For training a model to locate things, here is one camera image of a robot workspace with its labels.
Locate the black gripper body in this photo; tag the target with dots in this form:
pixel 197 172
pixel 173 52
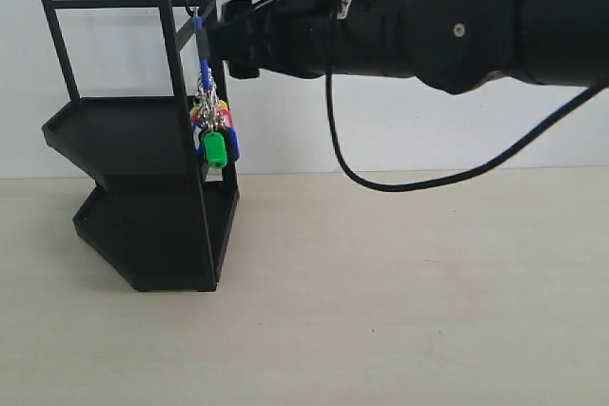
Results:
pixel 306 25

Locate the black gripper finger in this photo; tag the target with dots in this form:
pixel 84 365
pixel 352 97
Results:
pixel 247 30

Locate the colourful key tag bunch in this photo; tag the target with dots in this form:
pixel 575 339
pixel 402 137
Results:
pixel 211 120

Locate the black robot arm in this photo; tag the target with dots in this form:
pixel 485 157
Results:
pixel 451 45

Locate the black metal two-tier rack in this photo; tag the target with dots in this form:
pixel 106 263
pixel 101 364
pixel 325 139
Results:
pixel 153 215

